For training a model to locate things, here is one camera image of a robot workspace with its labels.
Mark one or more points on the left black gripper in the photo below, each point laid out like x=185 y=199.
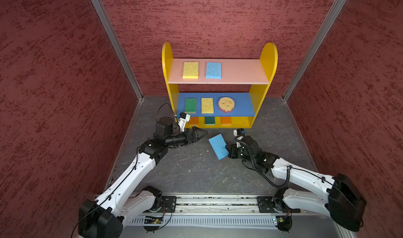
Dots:
x=194 y=129

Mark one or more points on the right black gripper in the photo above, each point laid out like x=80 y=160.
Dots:
x=232 y=154

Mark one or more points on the tan orange-backed sponge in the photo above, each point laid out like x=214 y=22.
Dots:
x=194 y=121

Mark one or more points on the dark green sponge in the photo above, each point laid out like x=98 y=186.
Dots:
x=210 y=121

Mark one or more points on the light blue sponge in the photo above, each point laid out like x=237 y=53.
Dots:
x=213 y=70
x=218 y=145

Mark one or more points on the orange sponge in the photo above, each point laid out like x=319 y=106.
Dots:
x=226 y=121

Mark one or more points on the bright green sponge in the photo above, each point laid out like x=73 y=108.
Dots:
x=190 y=105

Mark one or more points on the yellow sponge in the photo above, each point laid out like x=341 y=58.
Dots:
x=207 y=105
x=190 y=70

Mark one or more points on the round smiley face sponge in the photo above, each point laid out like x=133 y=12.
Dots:
x=226 y=104

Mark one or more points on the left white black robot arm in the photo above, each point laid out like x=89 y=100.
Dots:
x=110 y=212

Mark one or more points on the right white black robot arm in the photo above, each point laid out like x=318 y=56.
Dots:
x=298 y=188

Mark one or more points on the yellow shelf with coloured boards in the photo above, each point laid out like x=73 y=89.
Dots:
x=219 y=109

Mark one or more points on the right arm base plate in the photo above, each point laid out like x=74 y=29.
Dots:
x=270 y=205

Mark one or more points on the aluminium mounting rail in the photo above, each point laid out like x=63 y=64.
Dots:
x=234 y=204

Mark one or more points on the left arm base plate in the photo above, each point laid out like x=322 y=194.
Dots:
x=164 y=204

